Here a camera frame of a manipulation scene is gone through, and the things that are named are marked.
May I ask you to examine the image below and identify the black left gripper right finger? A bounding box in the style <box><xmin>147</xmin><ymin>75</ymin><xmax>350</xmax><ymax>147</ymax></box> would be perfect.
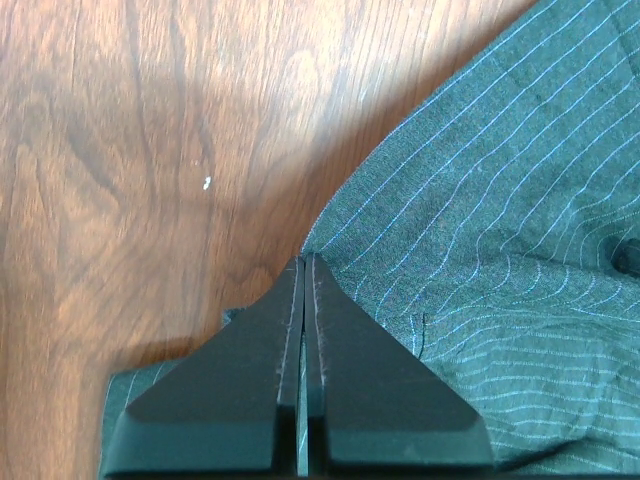
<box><xmin>304</xmin><ymin>254</ymin><xmax>494</xmax><ymax>475</ymax></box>

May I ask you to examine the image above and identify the dark pinstriped long sleeve shirt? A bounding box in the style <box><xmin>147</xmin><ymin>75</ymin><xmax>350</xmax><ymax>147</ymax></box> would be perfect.
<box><xmin>99</xmin><ymin>1</ymin><xmax>639</xmax><ymax>479</ymax></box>

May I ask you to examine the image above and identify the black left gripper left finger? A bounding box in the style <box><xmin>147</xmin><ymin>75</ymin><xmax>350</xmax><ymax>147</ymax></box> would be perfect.
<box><xmin>104</xmin><ymin>257</ymin><xmax>305</xmax><ymax>475</ymax></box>

